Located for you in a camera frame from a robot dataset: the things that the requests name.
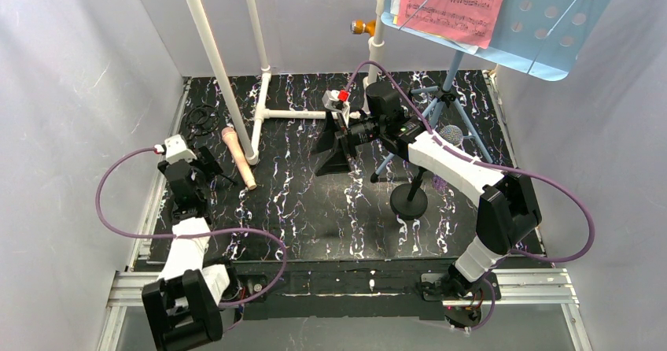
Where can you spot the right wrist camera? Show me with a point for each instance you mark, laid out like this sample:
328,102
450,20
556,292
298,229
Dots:
336,102

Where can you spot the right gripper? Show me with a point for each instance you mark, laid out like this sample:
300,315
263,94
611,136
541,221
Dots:
345,136

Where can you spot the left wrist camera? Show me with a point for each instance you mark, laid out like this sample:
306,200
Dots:
174,149

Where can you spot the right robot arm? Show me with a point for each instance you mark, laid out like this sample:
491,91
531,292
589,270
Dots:
507,208

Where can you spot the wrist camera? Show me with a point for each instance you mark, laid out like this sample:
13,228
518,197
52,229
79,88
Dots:
174,149
336,102

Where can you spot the orange knob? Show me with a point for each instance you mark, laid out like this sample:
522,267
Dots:
359,27

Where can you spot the blue music stand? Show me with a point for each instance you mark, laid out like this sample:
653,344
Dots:
541,38

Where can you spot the pink sheet music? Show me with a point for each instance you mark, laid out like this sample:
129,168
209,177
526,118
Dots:
470,23

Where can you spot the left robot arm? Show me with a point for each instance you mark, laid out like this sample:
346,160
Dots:
182,305

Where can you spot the black round-base microphone stand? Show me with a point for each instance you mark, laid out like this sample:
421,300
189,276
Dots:
409,201

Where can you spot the pink microphone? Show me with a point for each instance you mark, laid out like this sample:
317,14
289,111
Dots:
230,138

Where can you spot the white PVC pipe frame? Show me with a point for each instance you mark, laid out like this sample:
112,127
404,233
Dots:
282,37

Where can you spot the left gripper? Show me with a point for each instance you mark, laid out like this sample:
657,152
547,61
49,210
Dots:
203,162

